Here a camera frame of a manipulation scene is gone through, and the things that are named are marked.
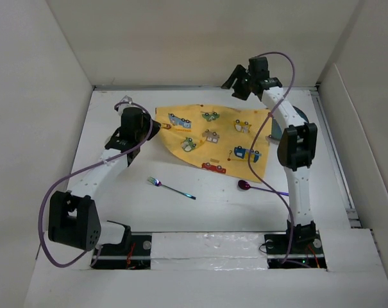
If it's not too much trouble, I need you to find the purple iridescent spoon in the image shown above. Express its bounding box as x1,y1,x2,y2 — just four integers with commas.
237,180,274,193

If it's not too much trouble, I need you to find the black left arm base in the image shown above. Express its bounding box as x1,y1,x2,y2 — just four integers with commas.
90,232,152,270

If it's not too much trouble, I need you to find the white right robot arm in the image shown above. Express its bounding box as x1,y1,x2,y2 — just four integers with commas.
221,53,317,253

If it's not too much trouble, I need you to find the iridescent fork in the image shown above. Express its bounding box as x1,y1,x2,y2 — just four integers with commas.
147,176,196,200

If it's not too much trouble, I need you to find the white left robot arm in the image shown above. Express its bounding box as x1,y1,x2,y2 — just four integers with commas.
48,106,161,255

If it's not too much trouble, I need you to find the teal round plate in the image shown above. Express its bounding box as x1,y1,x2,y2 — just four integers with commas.
268,106,309,144

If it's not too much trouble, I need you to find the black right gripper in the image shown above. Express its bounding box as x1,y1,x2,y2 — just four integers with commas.
221,64,255,100

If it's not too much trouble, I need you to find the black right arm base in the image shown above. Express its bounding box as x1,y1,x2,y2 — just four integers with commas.
258,221,327,270

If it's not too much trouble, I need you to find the yellow cartoon print cloth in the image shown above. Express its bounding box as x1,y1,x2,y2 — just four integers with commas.
155,104,272,182

